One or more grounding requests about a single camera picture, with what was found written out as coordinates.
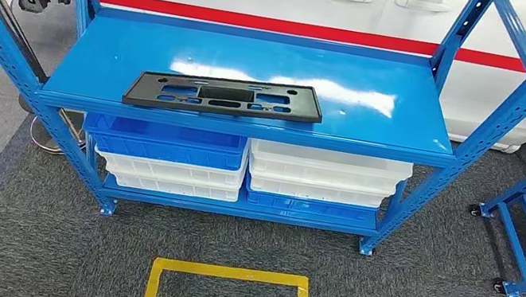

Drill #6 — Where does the white plastic crate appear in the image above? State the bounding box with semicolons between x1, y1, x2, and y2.
107;164;241;206
245;169;387;213
245;153;402;198
92;132;249;196
247;136;415;186

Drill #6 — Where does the red barrier belt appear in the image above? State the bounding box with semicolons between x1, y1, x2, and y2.
0;0;526;101

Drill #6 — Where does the chrome stanchion base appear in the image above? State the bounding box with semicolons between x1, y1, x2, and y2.
26;103;89;159

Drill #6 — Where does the black plastic plate frame part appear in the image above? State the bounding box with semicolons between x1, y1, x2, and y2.
121;56;328;138

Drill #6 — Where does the blue metal shelf rack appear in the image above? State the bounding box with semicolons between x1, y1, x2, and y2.
0;0;526;288

